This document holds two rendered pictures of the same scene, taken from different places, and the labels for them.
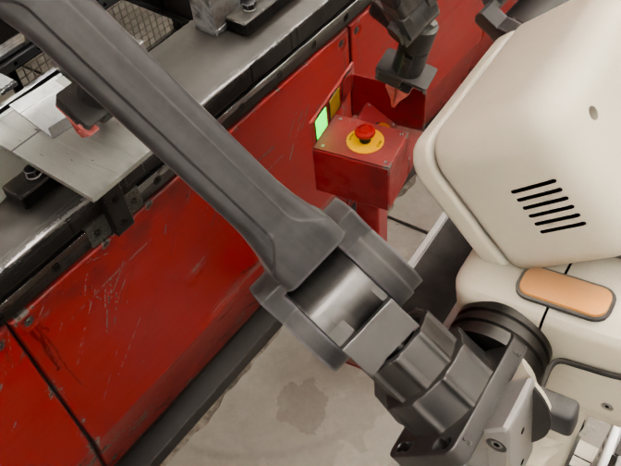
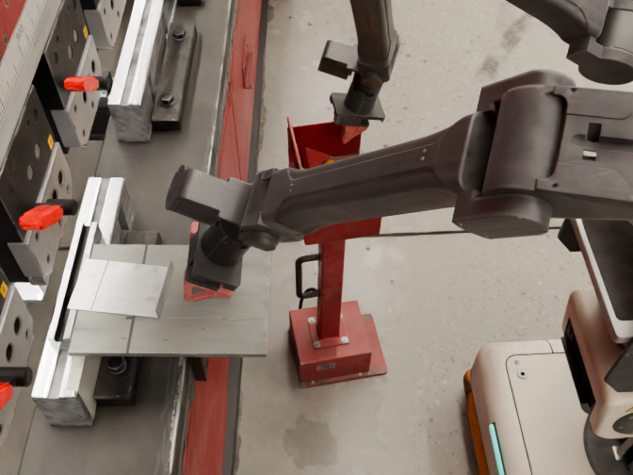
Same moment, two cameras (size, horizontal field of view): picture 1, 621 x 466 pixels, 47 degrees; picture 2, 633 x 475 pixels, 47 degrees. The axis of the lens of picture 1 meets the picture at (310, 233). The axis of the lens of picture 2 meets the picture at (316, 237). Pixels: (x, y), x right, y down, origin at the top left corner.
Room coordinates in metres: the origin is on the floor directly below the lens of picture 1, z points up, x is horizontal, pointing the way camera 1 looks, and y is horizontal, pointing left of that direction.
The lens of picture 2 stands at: (0.35, 0.56, 1.86)
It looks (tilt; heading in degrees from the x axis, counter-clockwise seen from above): 53 degrees down; 318
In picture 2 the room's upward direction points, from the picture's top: 1 degrees clockwise
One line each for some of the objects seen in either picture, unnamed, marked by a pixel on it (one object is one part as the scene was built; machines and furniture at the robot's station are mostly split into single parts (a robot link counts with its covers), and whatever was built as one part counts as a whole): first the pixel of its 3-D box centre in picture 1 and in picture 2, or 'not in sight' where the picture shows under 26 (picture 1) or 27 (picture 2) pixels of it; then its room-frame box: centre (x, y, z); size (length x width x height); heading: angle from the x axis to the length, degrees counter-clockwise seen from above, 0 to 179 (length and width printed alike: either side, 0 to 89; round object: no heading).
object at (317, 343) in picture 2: not in sight; (328, 330); (1.07, -0.14, 0.13); 0.10 x 0.10 x 0.01; 59
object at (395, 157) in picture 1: (370, 135); (333, 176); (1.07, -0.14, 0.75); 0.20 x 0.16 x 0.18; 149
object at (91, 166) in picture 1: (79, 131); (175, 298); (0.89, 0.34, 1.00); 0.26 x 0.18 x 0.01; 48
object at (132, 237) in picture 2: (81, 146); (130, 312); (0.98, 0.38, 0.89); 0.30 x 0.05 x 0.03; 138
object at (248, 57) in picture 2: not in sight; (248, 60); (1.64, -0.36, 0.59); 0.15 x 0.02 x 0.07; 138
